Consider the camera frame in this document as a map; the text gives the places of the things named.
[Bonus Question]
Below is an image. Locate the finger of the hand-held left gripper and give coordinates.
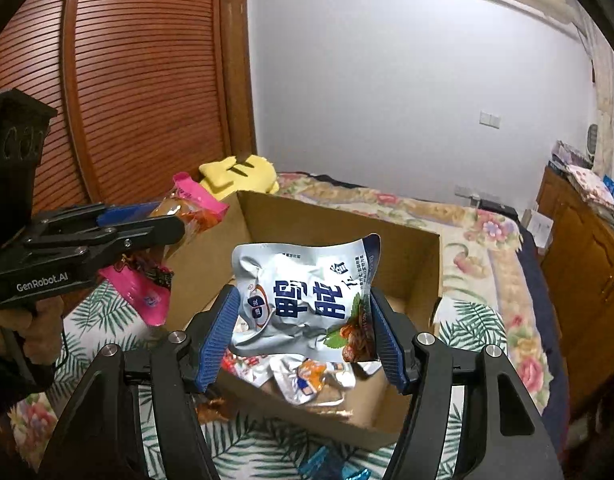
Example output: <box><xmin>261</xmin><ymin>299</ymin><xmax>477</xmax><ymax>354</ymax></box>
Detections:
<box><xmin>94</xmin><ymin>201</ymin><xmax>164</xmax><ymax>227</ymax></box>
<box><xmin>101</xmin><ymin>214</ymin><xmax>186</xmax><ymax>262</ymax></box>

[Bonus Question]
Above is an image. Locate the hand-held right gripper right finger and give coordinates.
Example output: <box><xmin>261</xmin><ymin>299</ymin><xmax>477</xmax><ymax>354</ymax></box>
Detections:
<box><xmin>368</xmin><ymin>290</ymin><xmax>563</xmax><ymax>480</ymax></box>

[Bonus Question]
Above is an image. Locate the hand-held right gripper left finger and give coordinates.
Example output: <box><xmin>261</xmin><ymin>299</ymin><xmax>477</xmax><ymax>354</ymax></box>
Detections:
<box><xmin>39</xmin><ymin>284</ymin><xmax>241</xmax><ymax>480</ymax></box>

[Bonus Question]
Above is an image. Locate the white red snack packet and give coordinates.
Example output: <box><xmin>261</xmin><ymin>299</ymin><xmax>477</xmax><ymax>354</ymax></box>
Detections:
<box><xmin>222</xmin><ymin>350</ymin><xmax>283</xmax><ymax>386</ymax></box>

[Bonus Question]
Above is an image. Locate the pink bread bun packet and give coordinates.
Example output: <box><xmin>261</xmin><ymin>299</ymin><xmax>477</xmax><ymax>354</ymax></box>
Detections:
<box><xmin>98</xmin><ymin>172</ymin><xmax>231</xmax><ymax>328</ymax></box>

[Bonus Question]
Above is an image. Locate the orange white snack packet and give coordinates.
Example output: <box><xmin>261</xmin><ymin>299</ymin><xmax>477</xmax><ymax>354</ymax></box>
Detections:
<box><xmin>269</xmin><ymin>355</ymin><xmax>358</xmax><ymax>406</ymax></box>

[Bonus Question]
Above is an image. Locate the silver white snack packet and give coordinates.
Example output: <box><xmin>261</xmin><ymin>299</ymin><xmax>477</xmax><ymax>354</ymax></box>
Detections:
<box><xmin>230</xmin><ymin>233</ymin><xmax>383</xmax><ymax>363</ymax></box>

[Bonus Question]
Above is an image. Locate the brown cardboard box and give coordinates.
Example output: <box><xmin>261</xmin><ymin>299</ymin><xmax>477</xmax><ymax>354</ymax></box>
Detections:
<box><xmin>157</xmin><ymin>190</ymin><xmax>443</xmax><ymax>448</ymax></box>

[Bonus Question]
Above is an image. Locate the person's left hand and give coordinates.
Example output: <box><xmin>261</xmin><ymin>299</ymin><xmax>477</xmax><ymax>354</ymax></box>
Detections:
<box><xmin>0</xmin><ymin>296</ymin><xmax>66</xmax><ymax>397</ymax></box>

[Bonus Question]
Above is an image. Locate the leaf print blanket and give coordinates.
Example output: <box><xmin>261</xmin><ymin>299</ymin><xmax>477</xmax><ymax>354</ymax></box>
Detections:
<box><xmin>52</xmin><ymin>280</ymin><xmax>508</xmax><ymax>480</ymax></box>

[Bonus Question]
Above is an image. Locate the yellow plush toy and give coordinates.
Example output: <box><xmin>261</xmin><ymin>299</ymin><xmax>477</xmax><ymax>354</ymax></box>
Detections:
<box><xmin>198</xmin><ymin>152</ymin><xmax>280</xmax><ymax>196</ymax></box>

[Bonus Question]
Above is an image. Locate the blue snack packet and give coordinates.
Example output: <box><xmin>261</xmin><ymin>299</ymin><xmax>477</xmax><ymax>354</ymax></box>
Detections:
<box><xmin>297</xmin><ymin>452</ymin><xmax>383</xmax><ymax>480</ymax></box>

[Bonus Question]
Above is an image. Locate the floral blanket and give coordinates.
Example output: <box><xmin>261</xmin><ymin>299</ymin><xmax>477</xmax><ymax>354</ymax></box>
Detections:
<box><xmin>9</xmin><ymin>172</ymin><xmax>555</xmax><ymax>466</ymax></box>

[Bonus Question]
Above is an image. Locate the wooden louvre wardrobe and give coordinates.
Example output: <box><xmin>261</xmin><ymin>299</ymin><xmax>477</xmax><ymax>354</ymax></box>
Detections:
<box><xmin>0</xmin><ymin>0</ymin><xmax>258</xmax><ymax>211</ymax></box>

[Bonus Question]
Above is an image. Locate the black flat box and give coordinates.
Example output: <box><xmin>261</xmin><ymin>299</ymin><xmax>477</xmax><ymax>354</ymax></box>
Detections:
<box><xmin>480</xmin><ymin>199</ymin><xmax>518</xmax><ymax>219</ymax></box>

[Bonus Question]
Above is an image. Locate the white paper box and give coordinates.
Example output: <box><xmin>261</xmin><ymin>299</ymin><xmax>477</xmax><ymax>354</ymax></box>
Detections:
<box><xmin>524</xmin><ymin>207</ymin><xmax>556</xmax><ymax>256</ymax></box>

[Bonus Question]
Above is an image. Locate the wooden desk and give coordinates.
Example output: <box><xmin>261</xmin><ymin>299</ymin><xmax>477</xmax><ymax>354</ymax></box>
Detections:
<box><xmin>537</xmin><ymin>165</ymin><xmax>614</xmax><ymax>411</ymax></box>

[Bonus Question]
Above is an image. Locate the pile of folded cloths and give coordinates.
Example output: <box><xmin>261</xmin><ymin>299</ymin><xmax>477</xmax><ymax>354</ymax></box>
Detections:
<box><xmin>552</xmin><ymin>140</ymin><xmax>614</xmax><ymax>207</ymax></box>

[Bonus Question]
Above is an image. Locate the cream curtain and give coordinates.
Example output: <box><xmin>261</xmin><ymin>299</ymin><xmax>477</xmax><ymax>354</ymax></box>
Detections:
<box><xmin>590</xmin><ymin>35</ymin><xmax>614</xmax><ymax>171</ymax></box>

